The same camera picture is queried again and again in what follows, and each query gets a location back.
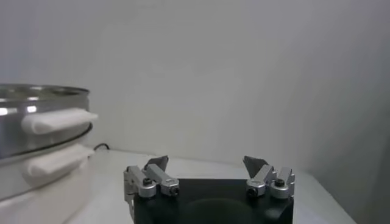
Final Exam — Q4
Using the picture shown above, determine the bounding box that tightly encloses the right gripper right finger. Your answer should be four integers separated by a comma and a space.
243, 155, 296, 200

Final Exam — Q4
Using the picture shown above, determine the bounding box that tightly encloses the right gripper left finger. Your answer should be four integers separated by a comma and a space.
123, 155, 180, 202

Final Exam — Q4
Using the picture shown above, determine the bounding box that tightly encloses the steel steamer basket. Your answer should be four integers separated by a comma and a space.
0, 83, 99, 159

